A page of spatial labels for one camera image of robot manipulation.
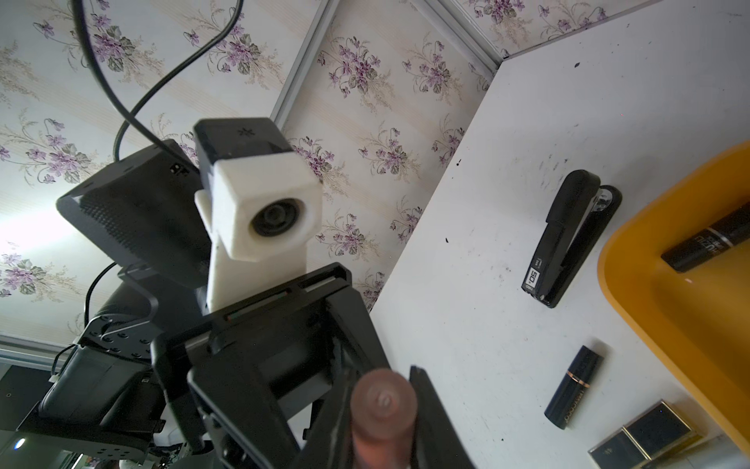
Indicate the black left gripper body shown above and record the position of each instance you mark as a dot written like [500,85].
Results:
[240,374]

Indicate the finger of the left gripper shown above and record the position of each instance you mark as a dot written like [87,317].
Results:
[436,444]
[330,444]

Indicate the pink lipstick tube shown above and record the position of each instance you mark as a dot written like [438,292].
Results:
[383,415]

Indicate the slim black lipstick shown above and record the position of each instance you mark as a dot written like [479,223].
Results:
[574,385]

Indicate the black gold square lipstick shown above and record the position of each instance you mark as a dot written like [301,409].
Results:
[655,434]

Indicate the yellow storage tray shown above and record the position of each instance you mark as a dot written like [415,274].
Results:
[696,323]

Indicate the black lipstick tube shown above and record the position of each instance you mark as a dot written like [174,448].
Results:
[710,242]

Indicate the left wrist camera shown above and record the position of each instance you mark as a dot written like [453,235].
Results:
[260,203]

